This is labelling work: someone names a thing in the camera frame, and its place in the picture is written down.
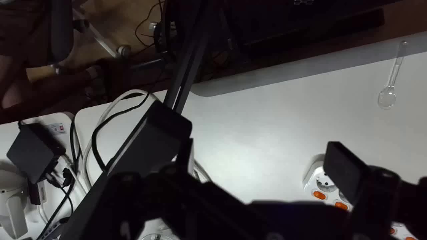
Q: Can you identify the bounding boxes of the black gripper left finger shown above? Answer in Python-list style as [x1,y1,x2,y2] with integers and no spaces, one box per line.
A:
[107,101,193,177]

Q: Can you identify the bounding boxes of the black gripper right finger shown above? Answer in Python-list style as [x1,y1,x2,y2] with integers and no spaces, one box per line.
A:
[324,141,369,204]

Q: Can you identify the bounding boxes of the black power adapter brick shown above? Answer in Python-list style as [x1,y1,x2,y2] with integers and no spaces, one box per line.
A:
[7,123,66,184]

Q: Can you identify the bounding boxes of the white multi-socket power strip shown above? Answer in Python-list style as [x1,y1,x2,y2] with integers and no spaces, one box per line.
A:
[304,155,420,240]

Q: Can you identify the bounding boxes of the black office chair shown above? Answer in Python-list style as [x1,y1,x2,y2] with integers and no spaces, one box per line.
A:
[0,0,131,68]

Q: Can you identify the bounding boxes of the black cable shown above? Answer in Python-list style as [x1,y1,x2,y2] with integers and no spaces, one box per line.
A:
[91,92,153,173]

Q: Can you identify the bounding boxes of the white power cable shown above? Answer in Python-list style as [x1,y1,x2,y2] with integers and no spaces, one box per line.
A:
[73,88,158,188]

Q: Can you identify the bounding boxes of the black camera tripod pole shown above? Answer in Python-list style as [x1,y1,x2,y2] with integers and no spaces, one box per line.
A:
[165,0,215,113]

